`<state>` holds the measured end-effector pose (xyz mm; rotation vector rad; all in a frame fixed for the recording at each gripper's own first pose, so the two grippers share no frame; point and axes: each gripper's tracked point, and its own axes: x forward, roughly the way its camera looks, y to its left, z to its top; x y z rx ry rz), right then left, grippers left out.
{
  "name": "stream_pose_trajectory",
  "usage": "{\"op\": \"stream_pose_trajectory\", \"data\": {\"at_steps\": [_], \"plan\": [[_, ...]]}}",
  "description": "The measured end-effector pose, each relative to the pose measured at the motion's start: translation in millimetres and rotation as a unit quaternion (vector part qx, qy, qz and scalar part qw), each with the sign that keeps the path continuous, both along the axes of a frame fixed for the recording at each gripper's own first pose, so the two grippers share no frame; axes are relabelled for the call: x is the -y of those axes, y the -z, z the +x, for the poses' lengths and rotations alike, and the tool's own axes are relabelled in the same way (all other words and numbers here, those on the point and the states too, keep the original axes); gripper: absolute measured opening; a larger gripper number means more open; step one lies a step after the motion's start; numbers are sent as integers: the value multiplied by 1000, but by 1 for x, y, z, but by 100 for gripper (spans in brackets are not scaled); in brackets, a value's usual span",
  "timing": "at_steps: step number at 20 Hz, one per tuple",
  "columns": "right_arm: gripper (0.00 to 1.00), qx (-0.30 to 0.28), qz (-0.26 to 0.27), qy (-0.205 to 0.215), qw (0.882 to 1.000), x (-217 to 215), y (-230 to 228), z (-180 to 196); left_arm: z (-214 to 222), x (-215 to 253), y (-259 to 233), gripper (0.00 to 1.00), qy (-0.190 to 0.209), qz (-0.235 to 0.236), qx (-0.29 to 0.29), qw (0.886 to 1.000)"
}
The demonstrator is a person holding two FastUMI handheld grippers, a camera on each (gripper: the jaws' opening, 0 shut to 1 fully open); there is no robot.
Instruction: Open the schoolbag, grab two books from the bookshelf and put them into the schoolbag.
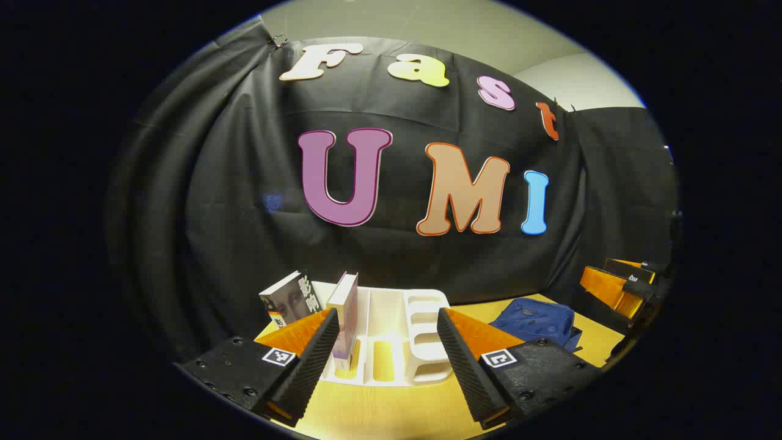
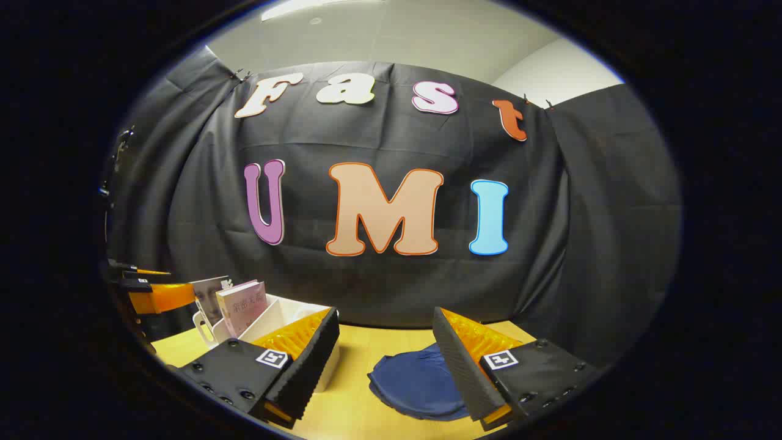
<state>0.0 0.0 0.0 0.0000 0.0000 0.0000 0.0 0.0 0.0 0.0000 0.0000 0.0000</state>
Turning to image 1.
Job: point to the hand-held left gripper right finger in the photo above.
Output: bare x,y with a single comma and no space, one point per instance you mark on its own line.
467,373

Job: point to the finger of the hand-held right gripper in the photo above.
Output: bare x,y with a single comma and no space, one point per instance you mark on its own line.
629,267
608,290

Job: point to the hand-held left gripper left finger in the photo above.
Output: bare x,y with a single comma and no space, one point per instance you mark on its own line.
314,360

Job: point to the pink cover book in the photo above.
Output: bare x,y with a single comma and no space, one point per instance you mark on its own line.
345,311

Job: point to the dark cover book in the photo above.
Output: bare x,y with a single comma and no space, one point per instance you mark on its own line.
293,302

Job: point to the blue schoolbag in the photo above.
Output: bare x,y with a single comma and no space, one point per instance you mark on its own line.
531,321

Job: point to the white bookshelf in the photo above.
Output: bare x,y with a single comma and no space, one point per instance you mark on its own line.
391,318

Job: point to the black backdrop cloth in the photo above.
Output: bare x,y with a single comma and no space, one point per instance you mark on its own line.
244,183

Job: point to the metal clip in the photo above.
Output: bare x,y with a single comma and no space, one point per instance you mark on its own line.
278,41

